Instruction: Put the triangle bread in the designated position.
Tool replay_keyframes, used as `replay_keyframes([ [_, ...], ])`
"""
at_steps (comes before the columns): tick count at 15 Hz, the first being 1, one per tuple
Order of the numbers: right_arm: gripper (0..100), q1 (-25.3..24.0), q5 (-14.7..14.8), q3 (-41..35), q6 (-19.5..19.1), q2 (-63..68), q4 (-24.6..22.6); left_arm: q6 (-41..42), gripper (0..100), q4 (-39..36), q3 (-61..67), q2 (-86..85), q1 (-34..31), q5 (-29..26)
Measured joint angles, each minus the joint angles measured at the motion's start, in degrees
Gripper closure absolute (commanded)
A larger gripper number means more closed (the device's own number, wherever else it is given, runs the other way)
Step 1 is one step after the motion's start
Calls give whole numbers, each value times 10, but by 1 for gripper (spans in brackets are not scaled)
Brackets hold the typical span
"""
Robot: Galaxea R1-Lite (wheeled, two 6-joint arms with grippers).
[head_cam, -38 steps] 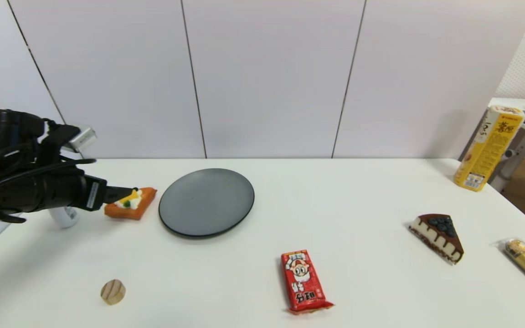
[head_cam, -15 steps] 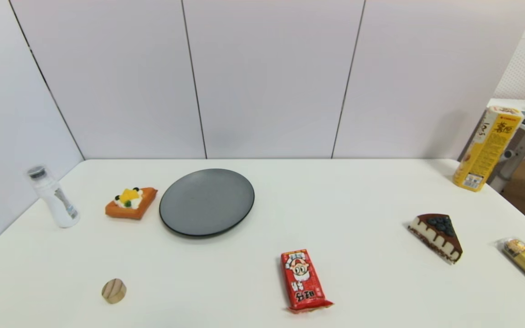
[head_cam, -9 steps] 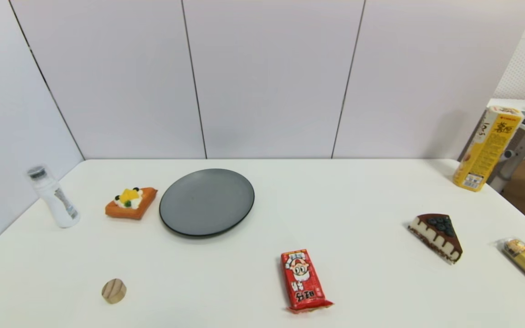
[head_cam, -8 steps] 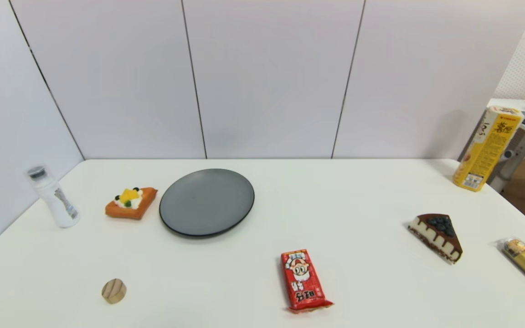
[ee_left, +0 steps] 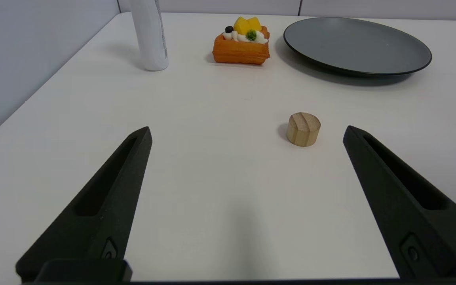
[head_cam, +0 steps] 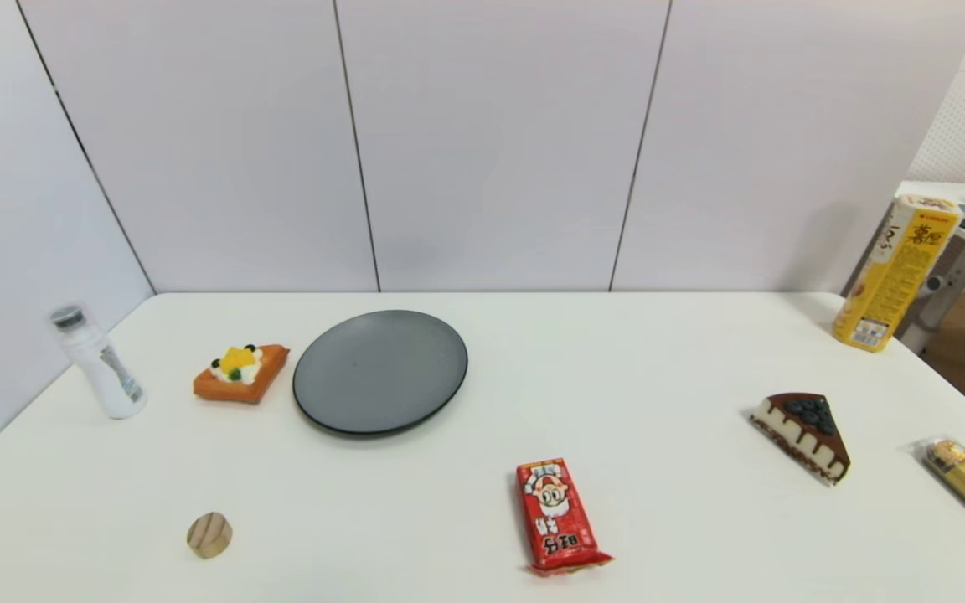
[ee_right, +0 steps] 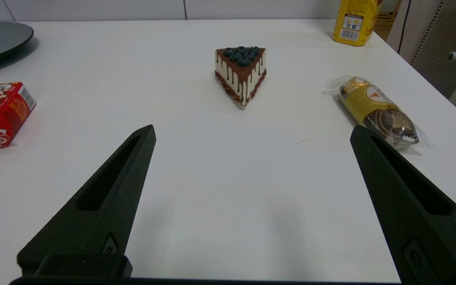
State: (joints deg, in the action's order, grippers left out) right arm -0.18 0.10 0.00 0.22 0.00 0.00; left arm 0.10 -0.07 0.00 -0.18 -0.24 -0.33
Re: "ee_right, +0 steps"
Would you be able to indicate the white pegboard panel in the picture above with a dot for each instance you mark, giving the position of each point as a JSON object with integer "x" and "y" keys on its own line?
{"x": 441, "y": 47}

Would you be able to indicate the tall yellow carton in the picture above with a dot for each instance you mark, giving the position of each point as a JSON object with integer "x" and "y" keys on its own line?
{"x": 356, "y": 21}

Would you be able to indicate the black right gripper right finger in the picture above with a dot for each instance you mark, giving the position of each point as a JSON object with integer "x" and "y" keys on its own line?
{"x": 422, "y": 233}

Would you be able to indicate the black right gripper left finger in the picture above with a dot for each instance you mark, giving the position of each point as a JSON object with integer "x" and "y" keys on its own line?
{"x": 93, "y": 229}

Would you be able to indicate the chocolate blueberry cake slice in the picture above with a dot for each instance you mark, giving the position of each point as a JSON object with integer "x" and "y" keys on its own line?
{"x": 240, "y": 79}

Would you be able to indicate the yellow wrapped chocolate roll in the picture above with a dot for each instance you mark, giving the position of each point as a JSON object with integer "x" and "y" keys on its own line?
{"x": 374, "y": 107}

